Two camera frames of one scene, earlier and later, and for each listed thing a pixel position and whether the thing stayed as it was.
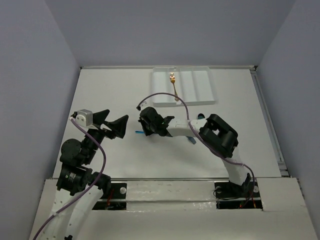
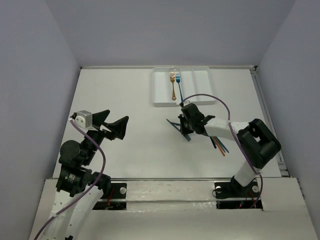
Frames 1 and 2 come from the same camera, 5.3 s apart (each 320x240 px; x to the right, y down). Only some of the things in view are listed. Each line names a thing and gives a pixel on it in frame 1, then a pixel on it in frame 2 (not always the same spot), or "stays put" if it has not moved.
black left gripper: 104,128 stays put
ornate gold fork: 172,79 stays put
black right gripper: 147,132 to 183,130
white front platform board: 186,210 stays put
